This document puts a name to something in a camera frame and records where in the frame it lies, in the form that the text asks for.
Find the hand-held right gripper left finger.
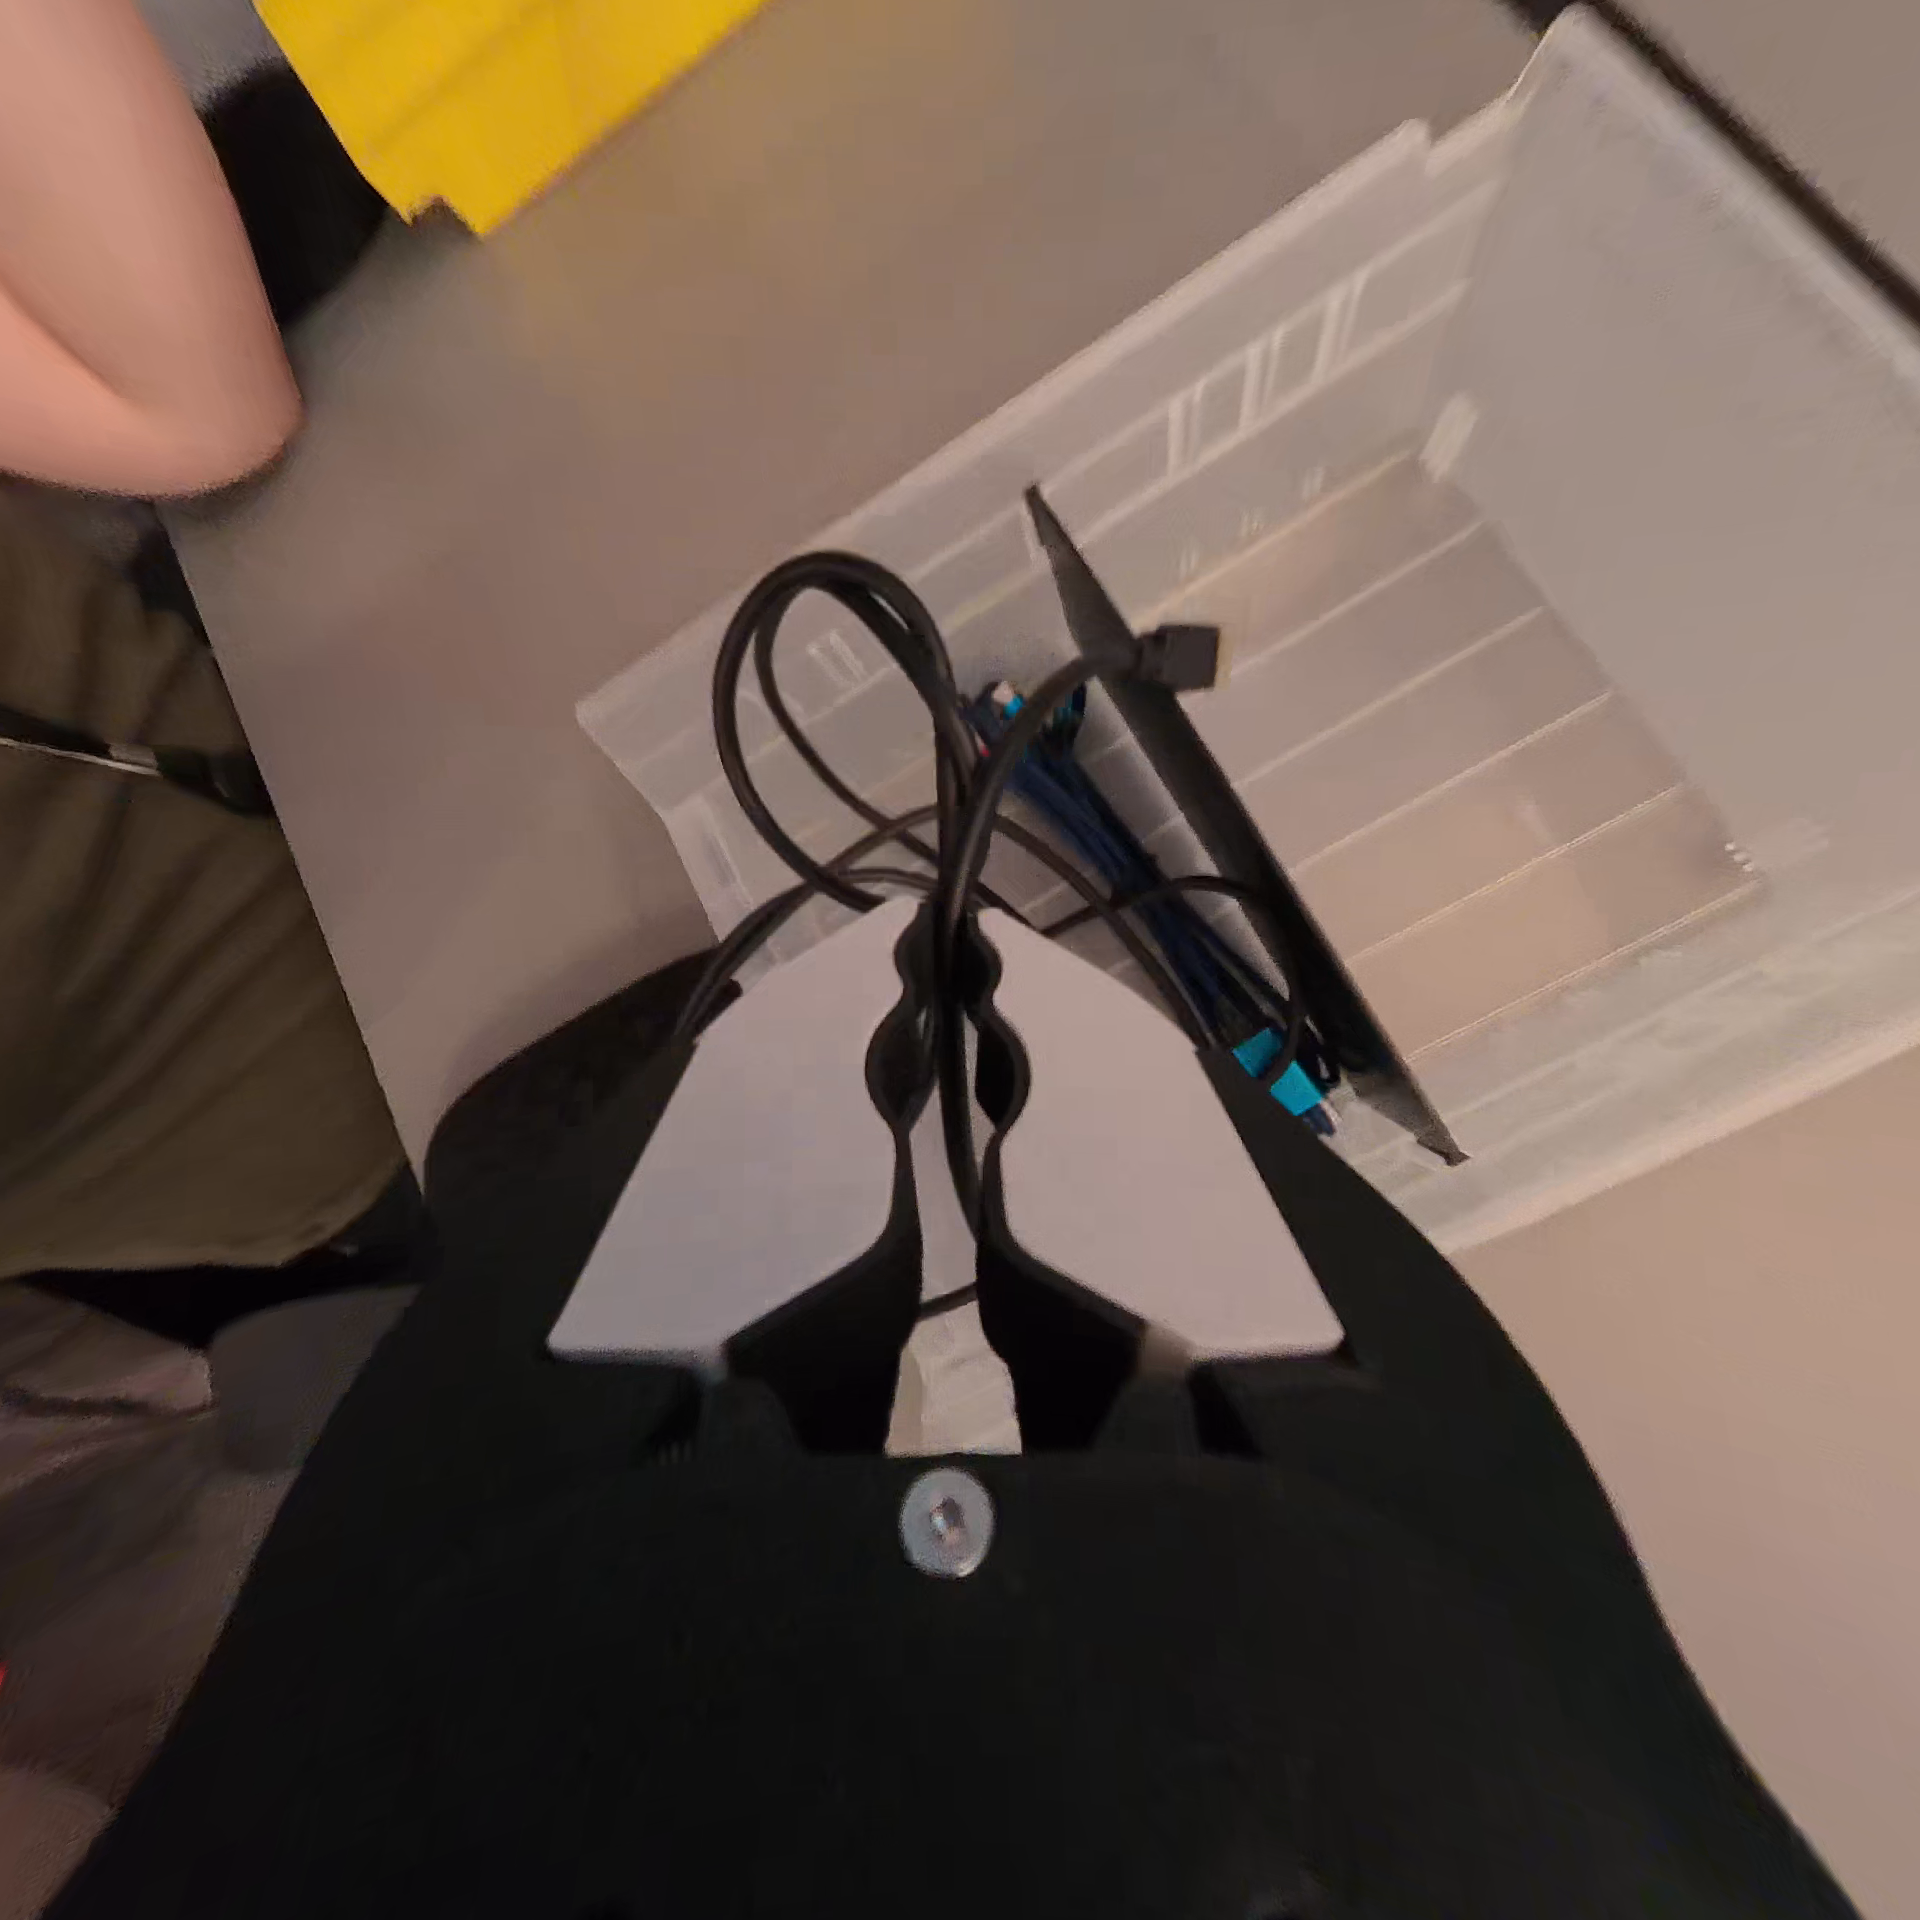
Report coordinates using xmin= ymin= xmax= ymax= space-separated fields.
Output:
xmin=547 ymin=900 xmax=925 ymax=1373

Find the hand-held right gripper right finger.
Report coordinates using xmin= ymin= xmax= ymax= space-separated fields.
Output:
xmin=980 ymin=914 xmax=1350 ymax=1365

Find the gold plug usb cable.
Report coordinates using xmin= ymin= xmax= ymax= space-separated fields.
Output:
xmin=666 ymin=553 xmax=1323 ymax=1323

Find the clear plastic bin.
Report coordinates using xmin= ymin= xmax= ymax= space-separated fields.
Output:
xmin=577 ymin=5 xmax=1920 ymax=1254

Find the yellow plastic bin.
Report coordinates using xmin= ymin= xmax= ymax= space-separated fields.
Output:
xmin=249 ymin=0 xmax=772 ymax=239

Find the person's left forearm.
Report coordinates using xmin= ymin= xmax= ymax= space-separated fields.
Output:
xmin=0 ymin=0 xmax=304 ymax=499

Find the thin black bin divider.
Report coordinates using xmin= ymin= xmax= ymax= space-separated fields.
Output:
xmin=1023 ymin=484 xmax=1468 ymax=1170

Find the person's olive shirt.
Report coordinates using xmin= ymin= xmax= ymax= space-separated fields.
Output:
xmin=0 ymin=481 xmax=405 ymax=1280

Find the blue braided usb cable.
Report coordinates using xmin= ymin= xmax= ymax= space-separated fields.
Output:
xmin=966 ymin=675 xmax=1338 ymax=1155

